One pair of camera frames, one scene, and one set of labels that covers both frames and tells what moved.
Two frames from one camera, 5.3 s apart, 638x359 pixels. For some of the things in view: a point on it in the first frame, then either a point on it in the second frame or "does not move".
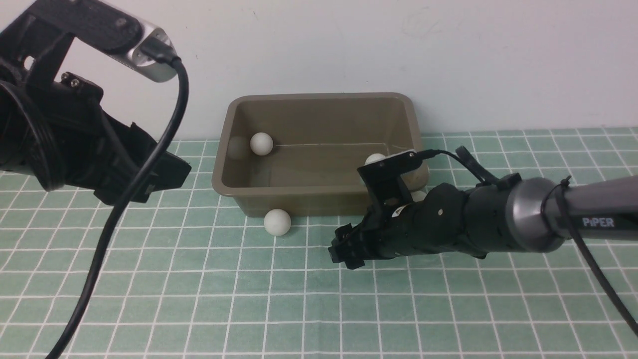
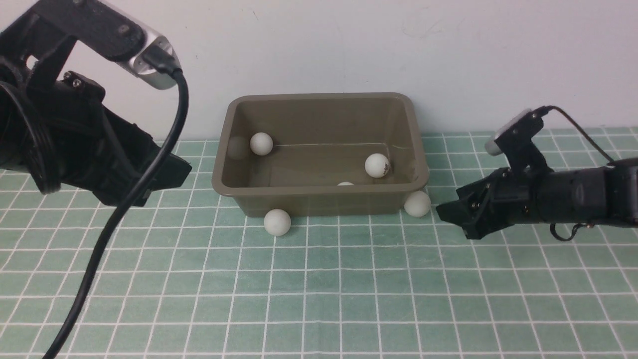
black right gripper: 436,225 -> 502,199
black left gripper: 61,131 does not move
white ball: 261,143 does not move
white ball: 277,222 does not move
